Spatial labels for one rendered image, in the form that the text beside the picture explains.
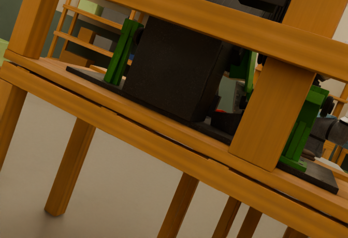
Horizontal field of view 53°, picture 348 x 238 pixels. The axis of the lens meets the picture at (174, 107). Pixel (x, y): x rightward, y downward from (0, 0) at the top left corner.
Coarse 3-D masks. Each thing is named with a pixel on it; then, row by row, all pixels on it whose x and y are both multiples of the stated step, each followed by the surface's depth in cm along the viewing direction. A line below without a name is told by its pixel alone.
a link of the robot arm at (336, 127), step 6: (342, 120) 174; (336, 126) 176; (342, 126) 173; (330, 132) 177; (336, 132) 175; (342, 132) 173; (330, 138) 178; (336, 138) 175; (342, 138) 173; (342, 144) 174
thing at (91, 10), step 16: (80, 0) 713; (64, 16) 722; (96, 16) 702; (112, 16) 699; (128, 16) 687; (80, 32) 720; (64, 48) 769; (96, 48) 698; (112, 48) 706; (80, 64) 721; (128, 64) 680
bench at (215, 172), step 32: (32, 64) 132; (64, 64) 162; (0, 96) 138; (64, 96) 126; (96, 96) 121; (0, 128) 139; (128, 128) 116; (160, 128) 111; (192, 128) 122; (0, 160) 146; (64, 160) 199; (192, 160) 107; (224, 160) 103; (64, 192) 199; (224, 192) 103; (256, 192) 100; (288, 192) 96; (320, 192) 98; (288, 224) 96; (320, 224) 94
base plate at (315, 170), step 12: (72, 72) 142; (84, 72) 143; (96, 72) 161; (108, 84) 135; (120, 84) 151; (132, 96) 131; (156, 108) 127; (180, 120) 124; (204, 132) 120; (216, 132) 120; (228, 144) 117; (288, 168) 110; (312, 168) 126; (324, 168) 139; (312, 180) 107; (324, 180) 109; (336, 192) 104
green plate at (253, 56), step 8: (248, 56) 138; (232, 64) 140; (240, 64) 139; (248, 64) 137; (232, 72) 140; (240, 72) 139; (248, 72) 137; (240, 80) 146; (248, 80) 137; (248, 88) 139
